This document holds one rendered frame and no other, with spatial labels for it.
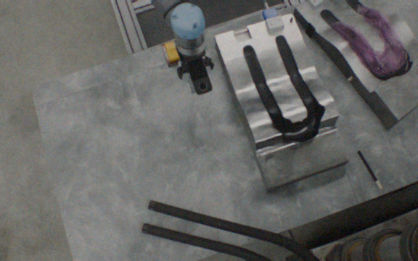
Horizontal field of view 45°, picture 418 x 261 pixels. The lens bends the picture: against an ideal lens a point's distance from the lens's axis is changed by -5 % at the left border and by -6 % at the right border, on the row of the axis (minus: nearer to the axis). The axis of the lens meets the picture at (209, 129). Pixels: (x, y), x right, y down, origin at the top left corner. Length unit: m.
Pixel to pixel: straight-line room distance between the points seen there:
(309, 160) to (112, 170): 0.60
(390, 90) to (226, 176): 0.57
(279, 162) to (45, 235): 1.32
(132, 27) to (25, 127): 0.73
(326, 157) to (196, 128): 0.41
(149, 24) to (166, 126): 0.90
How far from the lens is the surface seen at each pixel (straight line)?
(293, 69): 1.64
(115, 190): 1.63
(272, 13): 1.68
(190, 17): 1.22
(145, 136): 1.65
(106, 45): 2.69
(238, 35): 1.69
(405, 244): 0.90
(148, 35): 2.44
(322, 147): 1.59
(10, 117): 2.70
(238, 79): 1.60
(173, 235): 1.54
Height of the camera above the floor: 2.38
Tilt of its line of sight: 74 degrees down
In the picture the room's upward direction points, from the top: 5 degrees counter-clockwise
